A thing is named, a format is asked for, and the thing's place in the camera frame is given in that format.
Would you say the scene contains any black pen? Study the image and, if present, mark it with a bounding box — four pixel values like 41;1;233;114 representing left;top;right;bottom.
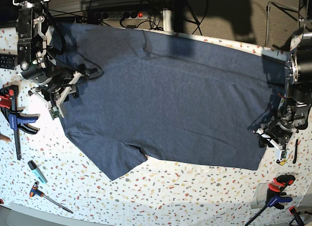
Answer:
292;139;299;164

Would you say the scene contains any blue T-shirt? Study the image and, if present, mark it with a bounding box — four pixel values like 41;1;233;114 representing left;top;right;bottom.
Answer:
59;23;285;180

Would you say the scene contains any blue bar clamp right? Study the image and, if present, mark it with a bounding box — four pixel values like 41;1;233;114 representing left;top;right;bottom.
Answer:
245;175;296;226

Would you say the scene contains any black TV remote control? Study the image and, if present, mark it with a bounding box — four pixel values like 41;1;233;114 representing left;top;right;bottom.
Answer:
0;54;17;70

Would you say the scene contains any red black clamp corner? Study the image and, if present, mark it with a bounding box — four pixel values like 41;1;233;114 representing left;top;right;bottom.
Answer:
289;206;305;226

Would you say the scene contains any blue black bar clamp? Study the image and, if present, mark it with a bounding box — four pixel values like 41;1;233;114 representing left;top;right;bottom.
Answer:
0;84;39;161

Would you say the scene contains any person's hand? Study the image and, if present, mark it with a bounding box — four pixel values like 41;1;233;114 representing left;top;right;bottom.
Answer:
0;134;11;142

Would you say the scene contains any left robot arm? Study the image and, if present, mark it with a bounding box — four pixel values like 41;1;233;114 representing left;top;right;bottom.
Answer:
254;0;312;165

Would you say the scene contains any white table leg post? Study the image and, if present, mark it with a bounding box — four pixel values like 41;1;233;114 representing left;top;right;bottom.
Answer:
162;10;173;32

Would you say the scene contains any yellow cartoon sticker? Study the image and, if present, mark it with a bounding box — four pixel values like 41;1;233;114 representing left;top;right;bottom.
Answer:
276;155;290;165

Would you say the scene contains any white power strip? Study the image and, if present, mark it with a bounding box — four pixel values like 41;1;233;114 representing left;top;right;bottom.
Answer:
91;11;149;21

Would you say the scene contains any orange blue T-handle screwdriver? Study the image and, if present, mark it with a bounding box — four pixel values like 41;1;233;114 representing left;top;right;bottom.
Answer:
29;181;74;214

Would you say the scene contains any clear plastic piece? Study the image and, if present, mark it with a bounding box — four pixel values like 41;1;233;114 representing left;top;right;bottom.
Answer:
250;183;269;209

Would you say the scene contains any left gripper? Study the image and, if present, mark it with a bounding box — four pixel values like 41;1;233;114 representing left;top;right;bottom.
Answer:
252;108;296;161

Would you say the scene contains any teal highlighter marker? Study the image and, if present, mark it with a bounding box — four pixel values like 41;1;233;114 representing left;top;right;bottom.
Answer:
27;160;47;184

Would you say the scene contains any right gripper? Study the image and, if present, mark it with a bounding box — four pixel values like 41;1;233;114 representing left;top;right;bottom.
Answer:
28;71;89;120

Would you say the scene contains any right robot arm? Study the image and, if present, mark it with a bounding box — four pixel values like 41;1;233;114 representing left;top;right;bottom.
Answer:
13;0;90;119

